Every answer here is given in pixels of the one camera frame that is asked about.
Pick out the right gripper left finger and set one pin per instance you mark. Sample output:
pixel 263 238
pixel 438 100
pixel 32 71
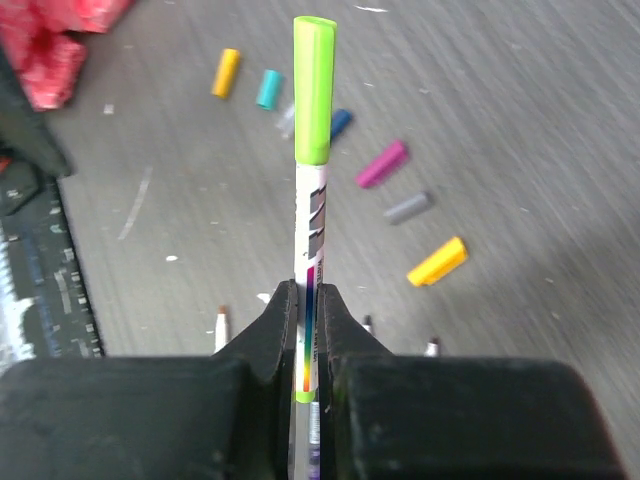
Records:
pixel 224 416

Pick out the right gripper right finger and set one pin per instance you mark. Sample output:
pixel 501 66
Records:
pixel 387 416

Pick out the yellow marker pen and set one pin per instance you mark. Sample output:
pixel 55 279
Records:
pixel 221 331

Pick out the magenta marker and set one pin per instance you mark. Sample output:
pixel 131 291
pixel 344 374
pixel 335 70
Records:
pixel 433 348

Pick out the yellow pen cap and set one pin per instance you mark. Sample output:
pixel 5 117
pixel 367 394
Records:
pixel 439 264
pixel 226 72

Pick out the grey pen cap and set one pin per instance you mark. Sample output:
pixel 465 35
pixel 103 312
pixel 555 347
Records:
pixel 409 208

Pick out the magenta pen cap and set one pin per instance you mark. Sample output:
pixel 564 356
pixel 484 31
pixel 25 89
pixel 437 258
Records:
pixel 388 162

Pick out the clear pen cap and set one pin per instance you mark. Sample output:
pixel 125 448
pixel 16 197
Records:
pixel 286 123

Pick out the blue pen cap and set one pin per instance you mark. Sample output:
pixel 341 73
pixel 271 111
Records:
pixel 341 118

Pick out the teal pen cap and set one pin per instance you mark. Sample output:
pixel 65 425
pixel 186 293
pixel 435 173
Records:
pixel 269 90

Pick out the green cap marker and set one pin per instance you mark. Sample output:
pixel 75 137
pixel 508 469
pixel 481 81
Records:
pixel 314 52

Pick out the purple marker pen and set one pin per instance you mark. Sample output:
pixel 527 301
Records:
pixel 306 443

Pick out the red crumpled plastic bag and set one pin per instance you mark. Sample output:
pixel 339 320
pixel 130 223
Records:
pixel 37 38

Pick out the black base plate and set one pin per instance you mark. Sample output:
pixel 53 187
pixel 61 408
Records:
pixel 45 307

